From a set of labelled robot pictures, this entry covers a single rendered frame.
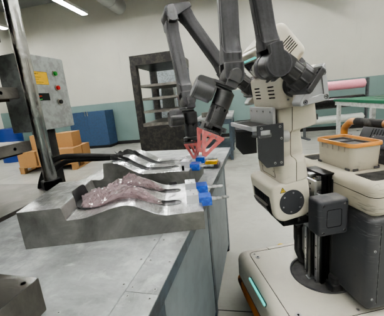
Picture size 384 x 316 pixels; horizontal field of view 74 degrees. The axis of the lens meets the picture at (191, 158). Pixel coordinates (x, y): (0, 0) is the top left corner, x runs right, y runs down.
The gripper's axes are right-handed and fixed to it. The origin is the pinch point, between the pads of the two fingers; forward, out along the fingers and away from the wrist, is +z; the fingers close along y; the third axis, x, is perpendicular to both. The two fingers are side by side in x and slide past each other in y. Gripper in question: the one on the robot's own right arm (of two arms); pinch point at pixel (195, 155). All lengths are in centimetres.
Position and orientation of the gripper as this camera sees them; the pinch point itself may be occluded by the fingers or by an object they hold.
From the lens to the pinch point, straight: 116.0
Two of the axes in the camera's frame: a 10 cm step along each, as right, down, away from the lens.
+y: -2.3, 2.4, -9.4
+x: 9.7, -0.6, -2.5
